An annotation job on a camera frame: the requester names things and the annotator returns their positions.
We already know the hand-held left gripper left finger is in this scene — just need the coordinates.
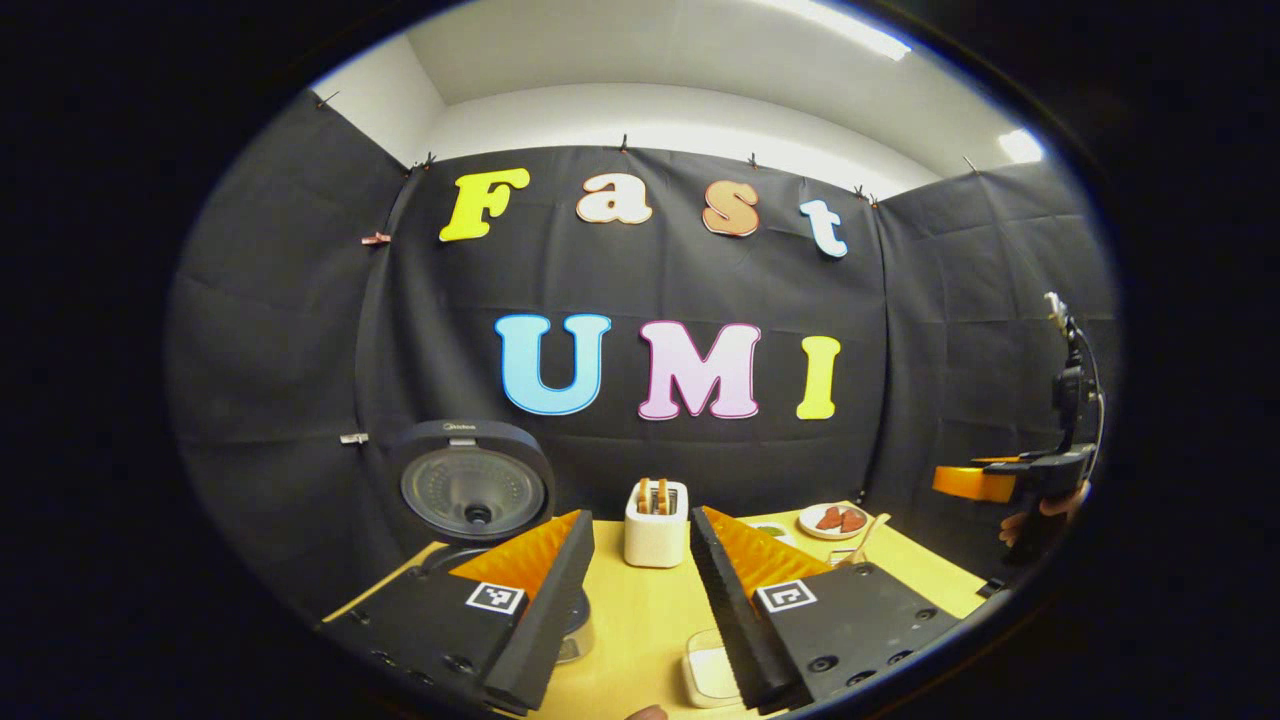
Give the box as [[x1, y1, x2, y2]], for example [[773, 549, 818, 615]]
[[318, 509, 596, 717]]

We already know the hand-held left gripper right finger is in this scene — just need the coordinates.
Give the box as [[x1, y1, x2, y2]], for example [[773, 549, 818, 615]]
[[690, 505, 964, 714]]

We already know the wooden spoon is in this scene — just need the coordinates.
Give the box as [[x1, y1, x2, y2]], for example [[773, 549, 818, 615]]
[[848, 512, 892, 567]]

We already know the dark grey rice cooker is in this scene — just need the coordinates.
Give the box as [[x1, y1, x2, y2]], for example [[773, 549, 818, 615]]
[[390, 419, 598, 666]]

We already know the clear plastic rice box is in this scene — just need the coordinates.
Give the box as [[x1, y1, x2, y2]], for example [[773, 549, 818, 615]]
[[682, 627, 747, 710]]

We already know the white toaster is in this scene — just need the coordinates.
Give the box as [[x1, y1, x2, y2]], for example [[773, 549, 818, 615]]
[[624, 480, 691, 569]]

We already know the white plate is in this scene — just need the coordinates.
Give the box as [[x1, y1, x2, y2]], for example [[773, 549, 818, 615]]
[[797, 502, 870, 542]]

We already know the long ceiling light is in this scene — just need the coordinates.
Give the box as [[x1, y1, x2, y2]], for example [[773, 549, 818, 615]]
[[765, 0, 913, 62]]

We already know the row of black clips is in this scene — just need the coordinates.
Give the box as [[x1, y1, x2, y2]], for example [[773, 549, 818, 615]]
[[313, 88, 981, 206]]

